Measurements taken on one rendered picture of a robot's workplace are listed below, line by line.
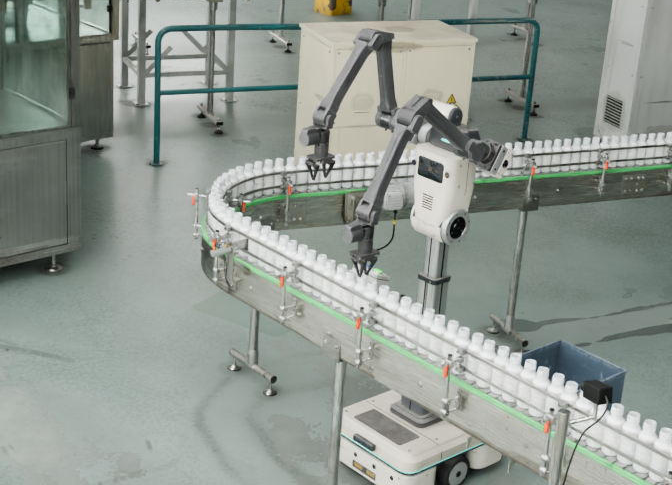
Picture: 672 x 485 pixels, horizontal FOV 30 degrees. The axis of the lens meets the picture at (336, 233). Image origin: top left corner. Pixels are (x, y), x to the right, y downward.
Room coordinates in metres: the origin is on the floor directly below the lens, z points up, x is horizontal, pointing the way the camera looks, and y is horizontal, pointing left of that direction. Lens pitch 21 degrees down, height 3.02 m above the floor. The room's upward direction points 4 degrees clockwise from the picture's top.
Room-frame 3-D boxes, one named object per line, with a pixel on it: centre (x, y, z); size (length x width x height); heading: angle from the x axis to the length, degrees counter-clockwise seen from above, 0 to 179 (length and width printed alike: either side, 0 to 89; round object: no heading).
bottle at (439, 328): (4.03, -0.39, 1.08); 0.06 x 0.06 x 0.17
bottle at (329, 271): (4.46, 0.01, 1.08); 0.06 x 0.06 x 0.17
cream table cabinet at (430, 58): (8.69, -0.26, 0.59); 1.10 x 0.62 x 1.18; 114
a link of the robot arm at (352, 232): (4.31, -0.08, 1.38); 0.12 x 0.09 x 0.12; 133
